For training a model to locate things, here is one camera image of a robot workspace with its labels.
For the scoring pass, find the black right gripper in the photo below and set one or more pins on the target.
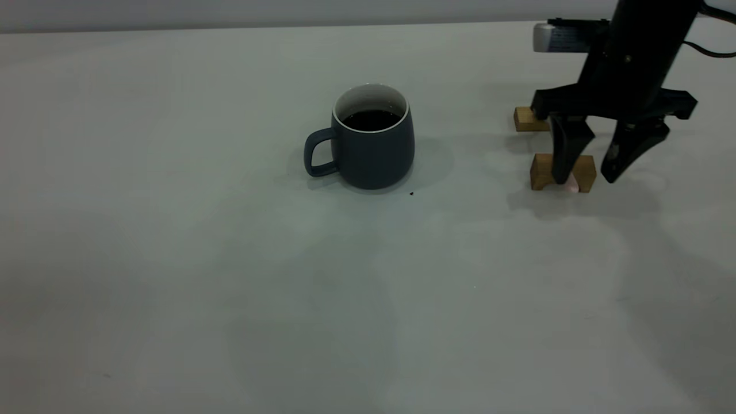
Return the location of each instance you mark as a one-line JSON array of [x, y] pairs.
[[632, 57]]

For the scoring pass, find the grey ceramic cup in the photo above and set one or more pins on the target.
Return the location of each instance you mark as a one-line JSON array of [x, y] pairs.
[[374, 158]]

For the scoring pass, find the black coffee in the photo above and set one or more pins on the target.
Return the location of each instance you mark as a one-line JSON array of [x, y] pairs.
[[372, 119]]

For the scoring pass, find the arched wooden block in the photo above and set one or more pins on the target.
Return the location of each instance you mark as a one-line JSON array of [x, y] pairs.
[[540, 169]]

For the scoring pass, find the plain wooden block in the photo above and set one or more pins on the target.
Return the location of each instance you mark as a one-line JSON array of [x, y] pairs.
[[526, 119]]

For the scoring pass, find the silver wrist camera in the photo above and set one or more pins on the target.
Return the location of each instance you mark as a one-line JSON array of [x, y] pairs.
[[560, 39]]

